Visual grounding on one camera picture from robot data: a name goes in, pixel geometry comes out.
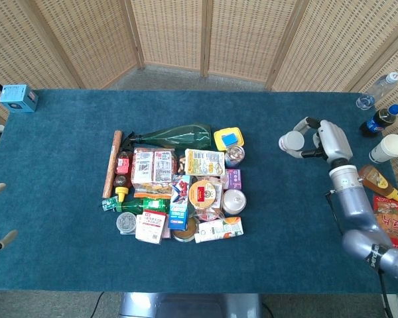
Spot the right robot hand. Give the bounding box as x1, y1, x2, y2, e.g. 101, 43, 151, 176
287, 116, 354, 168

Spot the small white round can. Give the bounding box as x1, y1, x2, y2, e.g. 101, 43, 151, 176
278, 131, 306, 152

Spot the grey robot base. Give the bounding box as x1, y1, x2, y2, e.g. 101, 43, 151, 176
118, 292, 263, 318

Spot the cola bottle blue cap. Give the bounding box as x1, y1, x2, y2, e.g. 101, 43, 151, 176
359, 103, 398, 138

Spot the honey squeeze bottle yellow cap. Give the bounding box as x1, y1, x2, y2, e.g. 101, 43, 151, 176
358, 164, 398, 203

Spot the clear plastic water bottle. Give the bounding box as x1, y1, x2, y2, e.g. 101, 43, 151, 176
356, 71, 398, 111

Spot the silver tin can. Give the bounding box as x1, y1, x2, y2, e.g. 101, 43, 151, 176
222, 189, 247, 215

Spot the red label sauce bottle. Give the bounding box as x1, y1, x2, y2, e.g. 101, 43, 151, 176
113, 150, 135, 202

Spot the grey round tin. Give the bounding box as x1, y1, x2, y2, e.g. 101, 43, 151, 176
115, 211, 137, 235

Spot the round yellow red lid container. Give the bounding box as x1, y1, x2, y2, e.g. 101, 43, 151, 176
188, 180, 224, 210

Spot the green glass bottle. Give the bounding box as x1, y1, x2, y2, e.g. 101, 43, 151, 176
101, 195, 171, 215

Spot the green spray bottle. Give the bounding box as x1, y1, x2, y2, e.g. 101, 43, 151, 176
121, 123, 213, 154

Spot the round brown tin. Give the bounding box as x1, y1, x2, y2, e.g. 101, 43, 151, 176
171, 217, 200, 243

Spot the white paper cup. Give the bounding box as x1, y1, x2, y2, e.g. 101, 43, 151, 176
368, 133, 398, 164

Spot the blue table cloth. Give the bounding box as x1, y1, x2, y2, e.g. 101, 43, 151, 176
0, 88, 398, 294

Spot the blue cardboard box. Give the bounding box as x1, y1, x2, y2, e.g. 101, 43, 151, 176
0, 84, 40, 114

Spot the red snack bag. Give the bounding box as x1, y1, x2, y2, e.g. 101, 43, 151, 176
373, 194, 398, 250

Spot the shiny metal can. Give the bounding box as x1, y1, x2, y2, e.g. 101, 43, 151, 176
224, 144, 245, 168

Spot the blue sponge block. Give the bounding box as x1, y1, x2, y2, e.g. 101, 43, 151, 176
220, 132, 239, 147

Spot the purple small box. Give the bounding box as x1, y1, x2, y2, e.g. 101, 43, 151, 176
220, 168, 242, 190

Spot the yellow plastic box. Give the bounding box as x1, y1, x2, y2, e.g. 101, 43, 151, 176
213, 127, 245, 152

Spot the brown cylindrical stick pack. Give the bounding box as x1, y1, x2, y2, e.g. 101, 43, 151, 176
101, 130, 123, 199

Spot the yellow white nut packet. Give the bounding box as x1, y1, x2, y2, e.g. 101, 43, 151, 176
184, 148, 226, 177

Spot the white orange juice carton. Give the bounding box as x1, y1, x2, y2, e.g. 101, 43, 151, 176
194, 216, 244, 244

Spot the orange snack bag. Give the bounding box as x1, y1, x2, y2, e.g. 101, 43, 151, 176
133, 182, 174, 199

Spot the white red medicine box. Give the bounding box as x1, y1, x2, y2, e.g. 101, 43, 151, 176
135, 209, 167, 245

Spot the red white labelled snack pack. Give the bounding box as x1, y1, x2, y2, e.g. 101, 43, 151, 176
131, 147, 177, 185

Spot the red blue cartoon box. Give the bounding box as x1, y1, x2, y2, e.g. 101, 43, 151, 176
170, 174, 192, 205

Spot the blue toothpaste box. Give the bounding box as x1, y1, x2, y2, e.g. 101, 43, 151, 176
167, 201, 190, 231

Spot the woven folding screen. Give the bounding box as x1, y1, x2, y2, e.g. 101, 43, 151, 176
0, 0, 398, 182

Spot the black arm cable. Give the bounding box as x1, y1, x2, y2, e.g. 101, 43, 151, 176
324, 189, 395, 318

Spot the black floor cable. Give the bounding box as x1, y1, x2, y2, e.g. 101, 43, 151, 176
93, 291, 105, 318

